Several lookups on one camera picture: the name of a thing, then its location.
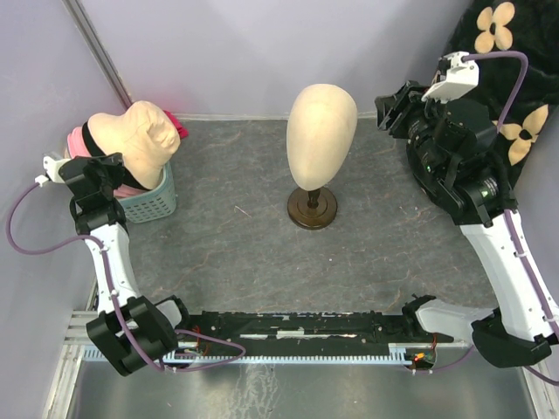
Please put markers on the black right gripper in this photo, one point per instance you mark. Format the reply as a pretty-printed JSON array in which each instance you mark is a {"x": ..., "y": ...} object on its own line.
[{"x": 406, "y": 99}]

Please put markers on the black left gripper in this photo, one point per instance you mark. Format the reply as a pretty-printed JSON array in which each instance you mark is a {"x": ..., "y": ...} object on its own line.
[{"x": 112, "y": 162}]

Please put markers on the cream bucket hat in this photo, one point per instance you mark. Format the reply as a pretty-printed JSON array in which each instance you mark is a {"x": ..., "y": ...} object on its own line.
[{"x": 144, "y": 135}]

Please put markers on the light blue plastic basket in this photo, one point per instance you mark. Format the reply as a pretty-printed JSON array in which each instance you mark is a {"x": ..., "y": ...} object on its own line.
[{"x": 154, "y": 204}]

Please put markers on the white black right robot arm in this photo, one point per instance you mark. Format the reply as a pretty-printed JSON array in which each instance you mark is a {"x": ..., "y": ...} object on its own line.
[{"x": 449, "y": 148}]

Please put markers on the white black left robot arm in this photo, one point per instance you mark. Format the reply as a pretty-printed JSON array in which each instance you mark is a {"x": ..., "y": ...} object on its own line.
[{"x": 129, "y": 330}]

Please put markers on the black bucket hat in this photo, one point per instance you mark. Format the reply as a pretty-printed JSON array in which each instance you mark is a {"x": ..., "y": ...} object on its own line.
[{"x": 95, "y": 151}]

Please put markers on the pink bucket hat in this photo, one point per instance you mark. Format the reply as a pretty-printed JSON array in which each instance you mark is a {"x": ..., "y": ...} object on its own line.
[{"x": 76, "y": 148}]

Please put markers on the magenta hat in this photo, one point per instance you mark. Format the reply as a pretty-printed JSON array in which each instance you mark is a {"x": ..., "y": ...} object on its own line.
[{"x": 180, "y": 131}]

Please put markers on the brown round wooden stand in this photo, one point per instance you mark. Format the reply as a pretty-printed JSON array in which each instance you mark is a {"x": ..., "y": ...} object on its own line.
[{"x": 312, "y": 210}]

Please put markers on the aluminium corner profile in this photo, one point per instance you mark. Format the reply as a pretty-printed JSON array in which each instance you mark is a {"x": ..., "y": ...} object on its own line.
[{"x": 85, "y": 26}]

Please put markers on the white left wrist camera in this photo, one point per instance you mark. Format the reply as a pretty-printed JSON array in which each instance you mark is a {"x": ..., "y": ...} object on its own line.
[{"x": 52, "y": 163}]

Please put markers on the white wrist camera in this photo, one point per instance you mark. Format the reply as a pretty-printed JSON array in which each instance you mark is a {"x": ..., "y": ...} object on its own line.
[
  {"x": 455, "y": 77},
  {"x": 52, "y": 163}
]

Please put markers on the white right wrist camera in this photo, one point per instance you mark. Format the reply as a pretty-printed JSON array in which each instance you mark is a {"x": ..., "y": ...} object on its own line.
[{"x": 455, "y": 77}]

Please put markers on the aluminium rail frame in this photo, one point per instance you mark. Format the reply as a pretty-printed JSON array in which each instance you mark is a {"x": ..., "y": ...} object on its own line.
[{"x": 458, "y": 383}]

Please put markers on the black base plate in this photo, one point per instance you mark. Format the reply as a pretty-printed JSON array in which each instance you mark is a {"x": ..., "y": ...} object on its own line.
[{"x": 313, "y": 333}]

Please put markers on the light blue cable duct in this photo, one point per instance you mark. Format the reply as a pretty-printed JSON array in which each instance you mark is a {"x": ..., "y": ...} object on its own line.
[{"x": 395, "y": 356}]

